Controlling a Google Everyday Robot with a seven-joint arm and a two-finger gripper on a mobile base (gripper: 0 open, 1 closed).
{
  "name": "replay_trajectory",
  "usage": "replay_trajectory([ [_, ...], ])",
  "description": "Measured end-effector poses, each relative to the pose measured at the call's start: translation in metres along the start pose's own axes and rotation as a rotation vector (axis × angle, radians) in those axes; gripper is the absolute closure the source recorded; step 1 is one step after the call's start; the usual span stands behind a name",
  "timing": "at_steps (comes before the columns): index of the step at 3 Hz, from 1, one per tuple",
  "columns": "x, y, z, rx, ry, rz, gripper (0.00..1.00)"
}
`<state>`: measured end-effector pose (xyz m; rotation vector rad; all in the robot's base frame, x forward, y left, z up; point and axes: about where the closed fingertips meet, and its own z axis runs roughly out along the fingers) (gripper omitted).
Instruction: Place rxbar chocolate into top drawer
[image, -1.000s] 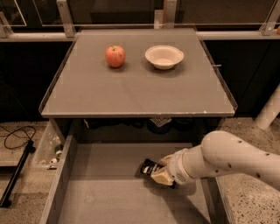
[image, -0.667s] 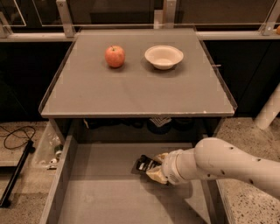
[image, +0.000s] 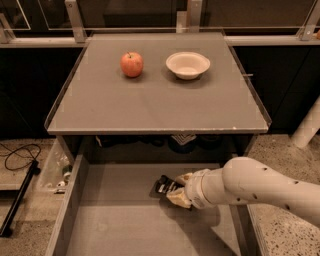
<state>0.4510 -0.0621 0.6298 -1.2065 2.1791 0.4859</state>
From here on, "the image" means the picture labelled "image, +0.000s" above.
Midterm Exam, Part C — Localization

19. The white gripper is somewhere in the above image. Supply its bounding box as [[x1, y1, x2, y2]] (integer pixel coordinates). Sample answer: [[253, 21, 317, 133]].
[[166, 169, 213, 209]]

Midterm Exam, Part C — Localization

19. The black rxbar chocolate wrapper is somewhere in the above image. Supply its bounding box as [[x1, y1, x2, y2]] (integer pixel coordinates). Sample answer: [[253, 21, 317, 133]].
[[155, 175, 183, 197]]

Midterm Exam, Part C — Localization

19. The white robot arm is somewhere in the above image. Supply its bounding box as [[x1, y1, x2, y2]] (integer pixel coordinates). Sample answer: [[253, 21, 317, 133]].
[[166, 157, 320, 227]]

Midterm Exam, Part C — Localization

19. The open grey top drawer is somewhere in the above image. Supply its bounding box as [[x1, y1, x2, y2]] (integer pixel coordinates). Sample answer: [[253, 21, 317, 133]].
[[45, 155, 269, 256]]

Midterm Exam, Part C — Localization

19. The grey cabinet with top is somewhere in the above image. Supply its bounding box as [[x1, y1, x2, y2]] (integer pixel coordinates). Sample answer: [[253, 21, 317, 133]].
[[45, 32, 271, 149]]

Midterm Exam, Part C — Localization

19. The white paper bowl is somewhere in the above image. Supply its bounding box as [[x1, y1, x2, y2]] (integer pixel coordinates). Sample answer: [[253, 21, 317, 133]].
[[166, 52, 211, 80]]

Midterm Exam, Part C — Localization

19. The red apple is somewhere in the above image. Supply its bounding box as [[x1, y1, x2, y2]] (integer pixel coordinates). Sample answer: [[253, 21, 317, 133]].
[[120, 52, 144, 78]]

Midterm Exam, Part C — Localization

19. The black floor stand bar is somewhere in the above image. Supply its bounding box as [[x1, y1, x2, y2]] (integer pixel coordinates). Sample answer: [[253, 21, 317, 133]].
[[0, 160, 41, 237]]

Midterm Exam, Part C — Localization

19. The white cylindrical post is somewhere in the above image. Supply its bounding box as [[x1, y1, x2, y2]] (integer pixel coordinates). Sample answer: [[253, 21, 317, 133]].
[[292, 96, 320, 148]]

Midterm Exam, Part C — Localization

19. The black cable on floor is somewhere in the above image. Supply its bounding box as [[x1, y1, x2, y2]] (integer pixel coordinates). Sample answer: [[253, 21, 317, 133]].
[[0, 142, 42, 172]]

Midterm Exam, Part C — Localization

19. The metal railing frame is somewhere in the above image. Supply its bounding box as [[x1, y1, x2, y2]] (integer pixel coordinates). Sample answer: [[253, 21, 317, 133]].
[[0, 0, 320, 48]]

